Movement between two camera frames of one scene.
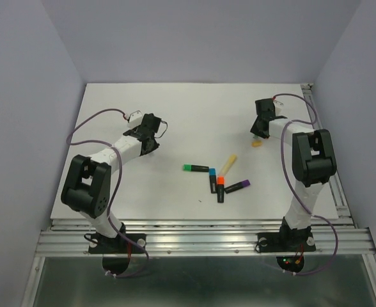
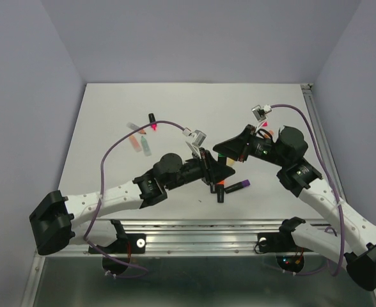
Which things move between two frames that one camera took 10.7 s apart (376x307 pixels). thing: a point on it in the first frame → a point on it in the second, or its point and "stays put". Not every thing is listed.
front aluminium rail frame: (207, 238) stays put
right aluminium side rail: (338, 192) stays put
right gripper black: (256, 130) → (236, 147)
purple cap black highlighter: (238, 186) stays put
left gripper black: (156, 146) → (215, 171)
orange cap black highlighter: (220, 189) stays put
